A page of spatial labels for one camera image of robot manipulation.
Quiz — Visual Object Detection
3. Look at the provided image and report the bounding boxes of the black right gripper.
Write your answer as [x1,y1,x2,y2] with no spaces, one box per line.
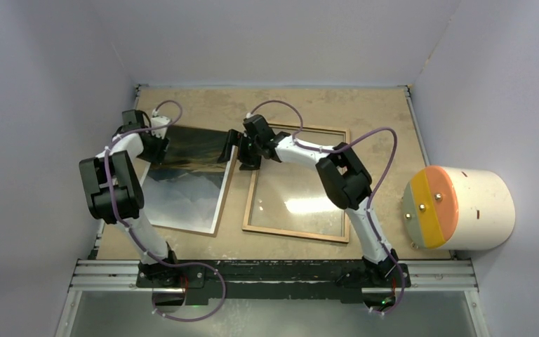
[220,129,263,171]

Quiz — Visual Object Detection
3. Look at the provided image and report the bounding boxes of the grey landscape photo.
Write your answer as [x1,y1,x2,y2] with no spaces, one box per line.
[142,126,234,234]

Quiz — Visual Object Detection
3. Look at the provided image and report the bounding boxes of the clear acrylic sheet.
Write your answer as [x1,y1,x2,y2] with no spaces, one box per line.
[250,130,347,239]

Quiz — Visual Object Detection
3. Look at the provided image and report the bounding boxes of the black wooden picture frame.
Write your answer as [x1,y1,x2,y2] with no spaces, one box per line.
[242,122,352,244]

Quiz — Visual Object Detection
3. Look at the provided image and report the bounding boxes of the brown frame backing board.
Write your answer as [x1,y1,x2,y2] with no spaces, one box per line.
[141,149,236,235]

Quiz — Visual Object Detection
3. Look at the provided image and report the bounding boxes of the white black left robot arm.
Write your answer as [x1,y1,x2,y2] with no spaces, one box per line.
[79,110,181,287]

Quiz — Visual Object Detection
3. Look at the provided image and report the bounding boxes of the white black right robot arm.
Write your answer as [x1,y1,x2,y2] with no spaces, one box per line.
[218,115,404,286]

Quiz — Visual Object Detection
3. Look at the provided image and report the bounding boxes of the white cylinder with orange lid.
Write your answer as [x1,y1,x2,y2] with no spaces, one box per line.
[401,165,516,251]

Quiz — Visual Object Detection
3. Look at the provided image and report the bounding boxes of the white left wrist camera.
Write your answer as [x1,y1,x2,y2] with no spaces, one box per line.
[151,115,172,138]

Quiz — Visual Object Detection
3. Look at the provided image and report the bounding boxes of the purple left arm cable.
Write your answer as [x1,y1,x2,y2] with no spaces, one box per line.
[104,100,227,324]

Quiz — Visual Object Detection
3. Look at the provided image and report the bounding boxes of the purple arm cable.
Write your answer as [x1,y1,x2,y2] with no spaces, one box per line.
[246,99,406,317]
[104,100,227,324]

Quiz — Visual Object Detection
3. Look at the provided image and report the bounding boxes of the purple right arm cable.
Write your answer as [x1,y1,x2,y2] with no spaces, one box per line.
[246,99,406,317]

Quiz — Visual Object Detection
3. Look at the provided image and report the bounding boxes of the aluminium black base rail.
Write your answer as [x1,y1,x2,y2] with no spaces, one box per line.
[70,260,478,310]

